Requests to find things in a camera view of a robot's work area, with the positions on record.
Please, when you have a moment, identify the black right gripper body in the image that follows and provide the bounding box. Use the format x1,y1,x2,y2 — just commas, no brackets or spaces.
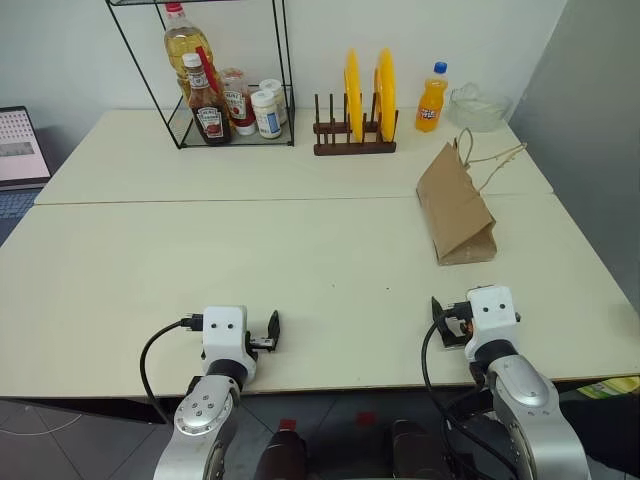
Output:
440,298,475,347

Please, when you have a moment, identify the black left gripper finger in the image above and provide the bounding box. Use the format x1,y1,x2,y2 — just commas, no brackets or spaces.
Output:
266,309,282,353

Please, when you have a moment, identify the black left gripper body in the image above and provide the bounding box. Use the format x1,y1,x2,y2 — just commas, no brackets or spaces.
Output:
247,331,277,354

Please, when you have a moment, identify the dark rounded shape red cap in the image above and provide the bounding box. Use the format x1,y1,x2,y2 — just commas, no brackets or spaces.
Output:
254,418,309,480

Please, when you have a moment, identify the green yellow packet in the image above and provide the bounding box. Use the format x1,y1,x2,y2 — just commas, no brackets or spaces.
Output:
574,376,640,401

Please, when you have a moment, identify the dark wooden plate rack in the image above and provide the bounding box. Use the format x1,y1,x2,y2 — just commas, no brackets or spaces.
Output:
312,92,400,157

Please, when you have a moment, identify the clear glass bowl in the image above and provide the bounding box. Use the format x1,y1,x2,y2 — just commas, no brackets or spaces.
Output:
447,82,513,133

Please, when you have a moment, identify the orange soda bottle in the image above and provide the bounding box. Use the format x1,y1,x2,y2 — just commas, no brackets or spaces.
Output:
414,61,449,133

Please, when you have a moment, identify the white jar with blue label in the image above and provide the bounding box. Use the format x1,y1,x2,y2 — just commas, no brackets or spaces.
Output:
250,89,283,140

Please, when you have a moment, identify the yellow plate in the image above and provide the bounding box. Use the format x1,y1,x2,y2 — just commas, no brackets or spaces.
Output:
373,47,398,143
342,47,365,143

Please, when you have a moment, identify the small red ketchup bottle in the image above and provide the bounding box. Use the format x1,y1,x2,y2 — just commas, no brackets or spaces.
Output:
219,68,256,137

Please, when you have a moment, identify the large dark ketchup bottle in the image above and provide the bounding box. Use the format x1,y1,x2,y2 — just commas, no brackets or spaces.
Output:
181,52,233,147

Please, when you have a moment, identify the yellow cooking oil bottle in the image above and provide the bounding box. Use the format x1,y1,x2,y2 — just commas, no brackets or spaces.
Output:
163,2,209,109

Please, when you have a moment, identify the open laptop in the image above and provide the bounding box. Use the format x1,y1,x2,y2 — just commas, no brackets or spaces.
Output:
0,105,54,226

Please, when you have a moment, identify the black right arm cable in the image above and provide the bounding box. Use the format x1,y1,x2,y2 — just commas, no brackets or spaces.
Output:
421,319,517,480

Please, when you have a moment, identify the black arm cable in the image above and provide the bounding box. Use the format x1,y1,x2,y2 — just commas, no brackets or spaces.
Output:
421,319,517,480
139,313,205,425

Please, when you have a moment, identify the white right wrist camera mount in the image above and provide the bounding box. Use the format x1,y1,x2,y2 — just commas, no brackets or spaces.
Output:
464,285,520,362

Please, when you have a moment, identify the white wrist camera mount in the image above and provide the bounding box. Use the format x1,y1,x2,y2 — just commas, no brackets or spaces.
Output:
200,305,258,375
464,285,520,362

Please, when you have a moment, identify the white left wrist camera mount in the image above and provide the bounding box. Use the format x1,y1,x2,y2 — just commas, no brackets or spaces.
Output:
200,305,258,375

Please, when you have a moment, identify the brown paper bag with handles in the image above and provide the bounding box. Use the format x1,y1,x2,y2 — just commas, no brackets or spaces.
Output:
415,127,529,267

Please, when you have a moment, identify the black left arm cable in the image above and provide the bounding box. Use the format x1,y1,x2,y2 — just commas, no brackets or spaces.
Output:
139,313,205,425

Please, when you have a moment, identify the black wire shelf rack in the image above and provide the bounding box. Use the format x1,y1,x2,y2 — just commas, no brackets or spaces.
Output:
105,0,296,151

